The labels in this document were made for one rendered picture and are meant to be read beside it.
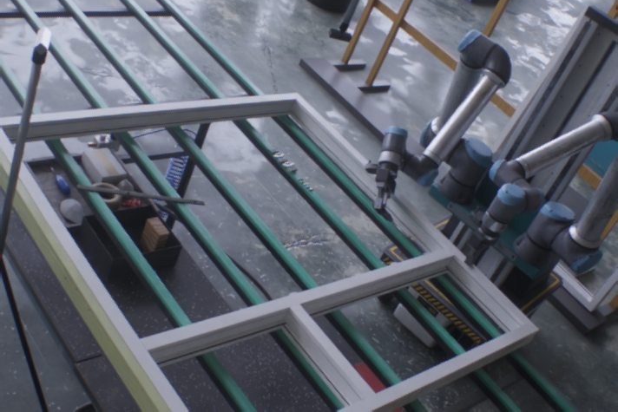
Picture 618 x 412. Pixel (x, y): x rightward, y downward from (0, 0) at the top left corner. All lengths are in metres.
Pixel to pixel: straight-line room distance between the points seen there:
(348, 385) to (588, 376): 2.52
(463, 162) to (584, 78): 0.66
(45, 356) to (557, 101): 2.47
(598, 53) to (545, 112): 0.36
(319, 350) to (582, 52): 1.92
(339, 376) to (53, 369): 1.33
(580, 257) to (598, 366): 1.35
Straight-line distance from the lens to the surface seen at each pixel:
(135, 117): 3.14
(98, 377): 2.60
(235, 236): 4.24
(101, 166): 3.27
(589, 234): 3.61
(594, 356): 4.94
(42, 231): 2.49
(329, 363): 2.47
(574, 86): 3.81
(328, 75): 6.08
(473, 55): 3.48
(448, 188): 3.90
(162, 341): 2.27
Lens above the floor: 2.57
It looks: 33 degrees down
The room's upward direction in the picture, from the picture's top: 24 degrees clockwise
